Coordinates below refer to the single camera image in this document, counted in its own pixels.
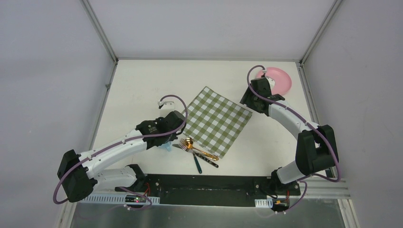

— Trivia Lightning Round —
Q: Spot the light blue mug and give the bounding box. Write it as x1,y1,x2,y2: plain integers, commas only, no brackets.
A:
159,142,172,152

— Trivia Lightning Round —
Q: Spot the gold spoon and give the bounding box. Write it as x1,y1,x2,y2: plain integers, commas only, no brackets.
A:
182,137,219,161

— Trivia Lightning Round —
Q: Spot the green checkered cloth napkin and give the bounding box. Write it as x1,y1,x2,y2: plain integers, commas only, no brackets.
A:
183,86,252,158

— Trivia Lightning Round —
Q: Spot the silver knife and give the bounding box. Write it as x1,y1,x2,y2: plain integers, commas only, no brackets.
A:
173,143,219,168

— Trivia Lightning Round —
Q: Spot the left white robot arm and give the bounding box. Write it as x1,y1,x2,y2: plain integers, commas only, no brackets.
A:
53,111,186,204

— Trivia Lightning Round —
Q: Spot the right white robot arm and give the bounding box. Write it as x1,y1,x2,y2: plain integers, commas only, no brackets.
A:
240,77,338,195

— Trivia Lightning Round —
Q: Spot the pink plate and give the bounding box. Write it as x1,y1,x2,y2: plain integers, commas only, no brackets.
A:
265,67,292,95

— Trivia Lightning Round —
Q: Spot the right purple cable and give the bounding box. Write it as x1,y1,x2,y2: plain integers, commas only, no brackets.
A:
246,65,342,215

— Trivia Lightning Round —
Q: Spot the purple cable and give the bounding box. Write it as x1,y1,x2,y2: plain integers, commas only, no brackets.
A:
52,95,189,205
246,65,342,215

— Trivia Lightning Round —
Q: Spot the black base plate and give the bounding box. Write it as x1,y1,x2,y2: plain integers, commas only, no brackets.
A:
128,174,301,207

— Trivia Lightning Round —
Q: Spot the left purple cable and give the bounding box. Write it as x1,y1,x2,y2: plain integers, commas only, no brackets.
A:
52,95,189,205

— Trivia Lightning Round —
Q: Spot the aluminium frame rail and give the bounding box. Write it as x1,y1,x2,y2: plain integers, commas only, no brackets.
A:
304,177,351,199

